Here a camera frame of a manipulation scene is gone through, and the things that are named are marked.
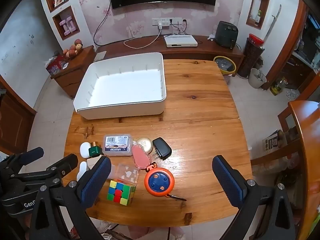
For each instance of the white bucket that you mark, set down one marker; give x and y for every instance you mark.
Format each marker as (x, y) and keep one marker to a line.
(256, 80)

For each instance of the white plastic storage bin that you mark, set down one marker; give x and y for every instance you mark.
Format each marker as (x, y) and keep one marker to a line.
(125, 87)

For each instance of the colourful puzzle cube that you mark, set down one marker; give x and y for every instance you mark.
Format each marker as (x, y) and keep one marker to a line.
(120, 192)

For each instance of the red printed box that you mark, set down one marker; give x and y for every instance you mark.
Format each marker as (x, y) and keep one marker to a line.
(56, 65)

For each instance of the yellow trash bin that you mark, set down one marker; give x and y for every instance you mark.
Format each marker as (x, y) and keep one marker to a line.
(225, 66)

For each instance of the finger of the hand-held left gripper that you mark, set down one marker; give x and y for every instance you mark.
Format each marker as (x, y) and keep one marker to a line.
(67, 161)
(35, 152)

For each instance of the orange round tape measure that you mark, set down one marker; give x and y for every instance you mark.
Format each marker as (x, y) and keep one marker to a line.
(158, 181)

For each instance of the basket of fruit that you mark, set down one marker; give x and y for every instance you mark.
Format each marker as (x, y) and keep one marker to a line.
(73, 50)

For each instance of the pink shelf ornaments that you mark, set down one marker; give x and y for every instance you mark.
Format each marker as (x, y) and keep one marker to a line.
(67, 26)

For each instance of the printed paper bag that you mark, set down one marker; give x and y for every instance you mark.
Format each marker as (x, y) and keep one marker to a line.
(270, 141)

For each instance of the dark tall vase red lid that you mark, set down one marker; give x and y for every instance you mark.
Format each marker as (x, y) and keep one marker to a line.
(251, 57)

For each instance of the beige cardboard box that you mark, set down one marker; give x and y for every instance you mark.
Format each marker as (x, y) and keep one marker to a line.
(93, 162)

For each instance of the white plastic bottle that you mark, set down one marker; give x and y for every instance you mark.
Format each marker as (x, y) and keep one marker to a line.
(82, 171)

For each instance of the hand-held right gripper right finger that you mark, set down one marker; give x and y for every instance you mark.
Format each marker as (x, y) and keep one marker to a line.
(227, 182)

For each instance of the small clear plastic box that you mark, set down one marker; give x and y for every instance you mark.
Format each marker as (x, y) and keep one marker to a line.
(128, 173)

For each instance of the dark green air fryer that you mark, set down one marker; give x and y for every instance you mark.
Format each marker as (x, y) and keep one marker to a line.
(226, 35)

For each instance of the wooden chair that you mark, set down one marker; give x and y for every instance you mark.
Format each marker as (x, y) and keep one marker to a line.
(305, 135)

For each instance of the white router box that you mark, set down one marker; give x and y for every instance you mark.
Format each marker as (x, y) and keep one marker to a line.
(180, 41)

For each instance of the white round container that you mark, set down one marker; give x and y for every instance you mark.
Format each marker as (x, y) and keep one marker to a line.
(85, 150)

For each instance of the clear labelled plastic box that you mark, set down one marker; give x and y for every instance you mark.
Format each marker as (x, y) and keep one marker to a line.
(117, 145)

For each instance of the long sheathed sword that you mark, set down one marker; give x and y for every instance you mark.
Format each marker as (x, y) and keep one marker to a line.
(273, 21)

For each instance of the green perfume bottle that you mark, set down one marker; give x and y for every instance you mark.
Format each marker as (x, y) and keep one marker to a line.
(96, 150)

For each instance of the yellow green bottle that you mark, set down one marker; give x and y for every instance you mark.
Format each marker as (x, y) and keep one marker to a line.
(277, 88)

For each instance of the pink oval case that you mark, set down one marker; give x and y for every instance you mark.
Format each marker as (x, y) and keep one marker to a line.
(141, 157)

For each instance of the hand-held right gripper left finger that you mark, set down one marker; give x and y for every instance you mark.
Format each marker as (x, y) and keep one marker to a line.
(96, 180)

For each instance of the wooden side cabinet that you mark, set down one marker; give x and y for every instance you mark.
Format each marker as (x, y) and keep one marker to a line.
(72, 72)

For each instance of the gold round compact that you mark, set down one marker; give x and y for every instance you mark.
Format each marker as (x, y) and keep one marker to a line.
(145, 143)

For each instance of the white wall outlet strip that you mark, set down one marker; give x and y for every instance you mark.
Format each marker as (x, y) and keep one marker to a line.
(166, 20)

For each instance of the black power adapter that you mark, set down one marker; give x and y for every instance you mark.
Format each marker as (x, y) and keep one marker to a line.
(162, 148)

